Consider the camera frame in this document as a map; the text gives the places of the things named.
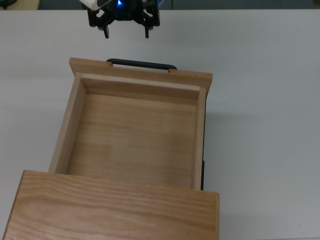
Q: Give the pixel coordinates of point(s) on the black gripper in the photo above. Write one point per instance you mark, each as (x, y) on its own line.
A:
(125, 11)

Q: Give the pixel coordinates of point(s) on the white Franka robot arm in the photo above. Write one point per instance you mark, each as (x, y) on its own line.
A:
(91, 3)

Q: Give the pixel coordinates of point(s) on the brown wooden desk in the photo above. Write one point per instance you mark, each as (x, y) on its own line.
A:
(20, 4)

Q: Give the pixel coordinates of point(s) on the wooden cabinet case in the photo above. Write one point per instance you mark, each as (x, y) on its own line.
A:
(112, 212)

